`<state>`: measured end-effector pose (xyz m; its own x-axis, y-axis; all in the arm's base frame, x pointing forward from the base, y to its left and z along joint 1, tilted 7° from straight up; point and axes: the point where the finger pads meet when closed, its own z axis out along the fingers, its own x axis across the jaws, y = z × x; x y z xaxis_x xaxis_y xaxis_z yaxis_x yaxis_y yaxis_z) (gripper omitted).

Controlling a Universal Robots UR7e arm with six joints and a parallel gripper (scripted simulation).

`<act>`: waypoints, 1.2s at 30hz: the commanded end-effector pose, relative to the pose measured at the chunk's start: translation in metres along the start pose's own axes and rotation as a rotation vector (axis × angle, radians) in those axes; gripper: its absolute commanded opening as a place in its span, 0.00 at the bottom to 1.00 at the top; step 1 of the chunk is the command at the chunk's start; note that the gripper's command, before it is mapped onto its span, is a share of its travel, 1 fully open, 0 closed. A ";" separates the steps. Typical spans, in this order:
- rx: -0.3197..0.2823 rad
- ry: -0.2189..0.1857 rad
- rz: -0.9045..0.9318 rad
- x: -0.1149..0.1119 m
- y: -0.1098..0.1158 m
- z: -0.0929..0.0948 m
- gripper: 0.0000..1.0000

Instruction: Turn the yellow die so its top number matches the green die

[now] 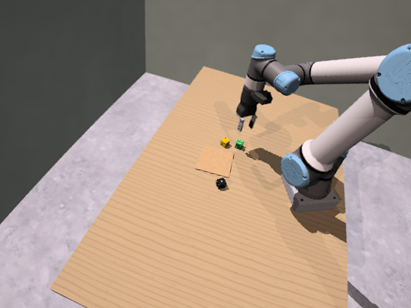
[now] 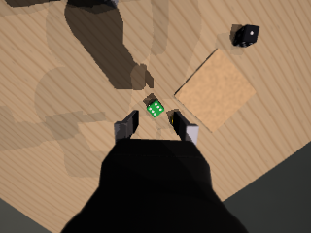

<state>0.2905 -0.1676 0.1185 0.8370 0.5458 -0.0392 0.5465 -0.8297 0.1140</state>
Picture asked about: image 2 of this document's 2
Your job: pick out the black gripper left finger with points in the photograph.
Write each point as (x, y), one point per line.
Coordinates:
(124, 129)

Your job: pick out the green die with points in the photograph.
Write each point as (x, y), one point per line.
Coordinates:
(155, 108)

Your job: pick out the black die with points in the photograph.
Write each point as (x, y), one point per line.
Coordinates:
(246, 36)

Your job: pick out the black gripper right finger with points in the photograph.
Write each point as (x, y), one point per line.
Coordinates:
(186, 130)

